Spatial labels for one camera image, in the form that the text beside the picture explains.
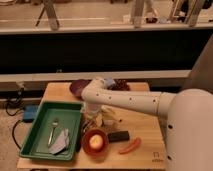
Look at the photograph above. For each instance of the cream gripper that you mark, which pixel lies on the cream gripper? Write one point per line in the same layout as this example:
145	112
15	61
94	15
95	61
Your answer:
95	118

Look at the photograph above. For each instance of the black handled brush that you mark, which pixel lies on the black handled brush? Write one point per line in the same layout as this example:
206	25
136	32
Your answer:
82	131

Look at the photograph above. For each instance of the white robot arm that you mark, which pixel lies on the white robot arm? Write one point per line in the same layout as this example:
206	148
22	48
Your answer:
189	113

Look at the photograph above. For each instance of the orange bowl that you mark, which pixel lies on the orange bowl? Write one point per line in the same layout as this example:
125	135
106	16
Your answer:
85	143

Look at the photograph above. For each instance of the purple bowl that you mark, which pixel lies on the purple bowl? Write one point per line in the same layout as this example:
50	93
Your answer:
77	87

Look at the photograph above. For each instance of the yellow banana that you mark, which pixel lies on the yellow banana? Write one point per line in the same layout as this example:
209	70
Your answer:
109	113

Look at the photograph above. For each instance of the yellow apple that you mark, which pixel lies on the yellow apple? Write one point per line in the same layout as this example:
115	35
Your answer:
96	142

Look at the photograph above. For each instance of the black rectangular block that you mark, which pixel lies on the black rectangular block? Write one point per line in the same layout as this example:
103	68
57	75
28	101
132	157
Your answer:
118	136

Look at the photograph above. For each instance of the green plastic tray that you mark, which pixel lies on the green plastic tray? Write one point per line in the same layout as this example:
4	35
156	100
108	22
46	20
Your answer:
54	132

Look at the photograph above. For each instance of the blue sponge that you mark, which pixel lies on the blue sponge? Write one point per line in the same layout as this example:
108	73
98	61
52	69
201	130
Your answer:
109	82

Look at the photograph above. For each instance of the dark grape bunch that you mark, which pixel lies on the dark grape bunch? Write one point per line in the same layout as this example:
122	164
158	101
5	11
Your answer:
120	85

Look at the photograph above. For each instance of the grey folded cloth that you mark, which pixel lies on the grey folded cloth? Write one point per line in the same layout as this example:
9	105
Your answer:
61	142

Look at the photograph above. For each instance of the metal fork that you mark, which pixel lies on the metal fork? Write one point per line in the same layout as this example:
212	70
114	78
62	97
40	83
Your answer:
54	125

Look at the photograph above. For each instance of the orange carrot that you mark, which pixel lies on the orange carrot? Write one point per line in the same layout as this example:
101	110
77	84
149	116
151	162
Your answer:
132	146

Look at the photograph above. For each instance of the blue power box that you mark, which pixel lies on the blue power box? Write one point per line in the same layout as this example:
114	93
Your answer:
30	113

